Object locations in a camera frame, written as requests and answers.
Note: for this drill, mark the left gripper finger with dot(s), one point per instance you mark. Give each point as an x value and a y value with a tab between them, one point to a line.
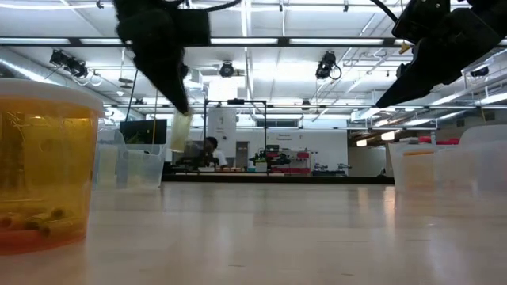
164	79

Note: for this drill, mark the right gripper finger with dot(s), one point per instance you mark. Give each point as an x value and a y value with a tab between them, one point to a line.
439	59

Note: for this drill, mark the small pale yellow medicine bottle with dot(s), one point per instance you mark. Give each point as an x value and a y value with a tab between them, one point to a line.
181	132

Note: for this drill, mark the clear plastic bin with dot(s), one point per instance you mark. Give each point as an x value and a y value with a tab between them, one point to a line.
146	166
467	166

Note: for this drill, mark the large amber medicine bottle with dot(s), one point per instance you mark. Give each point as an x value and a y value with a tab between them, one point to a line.
47	158

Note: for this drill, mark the yellow hanging tag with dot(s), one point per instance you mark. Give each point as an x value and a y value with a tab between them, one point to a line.
404	48

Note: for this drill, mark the black monitor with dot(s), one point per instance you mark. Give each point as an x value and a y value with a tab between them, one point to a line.
152	128

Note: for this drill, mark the round black ceiling device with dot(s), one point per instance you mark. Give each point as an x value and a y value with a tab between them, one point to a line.
227	69

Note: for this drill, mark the white column machine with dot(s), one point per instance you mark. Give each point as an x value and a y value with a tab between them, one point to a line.
227	126

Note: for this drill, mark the red background items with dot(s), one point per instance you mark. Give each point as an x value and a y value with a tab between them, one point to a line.
439	140

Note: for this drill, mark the black ceiling spotlight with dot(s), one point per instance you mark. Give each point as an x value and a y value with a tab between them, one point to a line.
59	57
77	68

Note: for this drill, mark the person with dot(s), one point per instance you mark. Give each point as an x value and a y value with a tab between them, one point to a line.
216	154

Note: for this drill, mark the black background rig frame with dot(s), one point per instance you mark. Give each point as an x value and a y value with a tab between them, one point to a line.
205	118

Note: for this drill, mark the black overhead frame beam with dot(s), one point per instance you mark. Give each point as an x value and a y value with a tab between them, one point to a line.
285	41

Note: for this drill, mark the black aluminium table frame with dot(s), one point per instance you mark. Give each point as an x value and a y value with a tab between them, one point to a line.
348	179

